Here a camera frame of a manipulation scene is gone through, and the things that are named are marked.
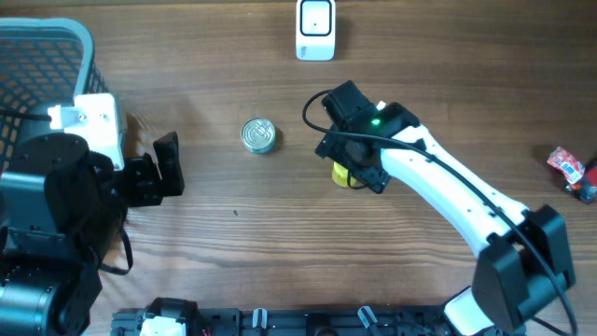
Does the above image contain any white barcode scanner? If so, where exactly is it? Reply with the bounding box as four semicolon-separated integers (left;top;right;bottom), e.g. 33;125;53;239
295;0;336;62

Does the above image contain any silver tin can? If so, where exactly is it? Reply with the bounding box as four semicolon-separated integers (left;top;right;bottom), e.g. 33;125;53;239
242;118;276;154

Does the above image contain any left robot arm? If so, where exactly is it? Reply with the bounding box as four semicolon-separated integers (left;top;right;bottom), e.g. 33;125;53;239
1;105;185;335

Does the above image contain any red tissue pack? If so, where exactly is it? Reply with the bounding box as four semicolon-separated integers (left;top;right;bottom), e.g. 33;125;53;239
547;147;585;184

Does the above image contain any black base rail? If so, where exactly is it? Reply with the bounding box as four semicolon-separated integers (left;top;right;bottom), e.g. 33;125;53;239
110;298;460;336

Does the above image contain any grey plastic basket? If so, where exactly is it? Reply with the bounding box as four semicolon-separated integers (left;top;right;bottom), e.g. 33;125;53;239
1;18;109;170

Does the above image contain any yellow mentos bottle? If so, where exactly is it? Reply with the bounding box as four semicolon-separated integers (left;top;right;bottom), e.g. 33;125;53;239
332;161;356;188

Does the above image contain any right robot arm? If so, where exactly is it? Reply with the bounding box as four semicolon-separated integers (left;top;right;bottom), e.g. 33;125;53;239
314;80;578;335

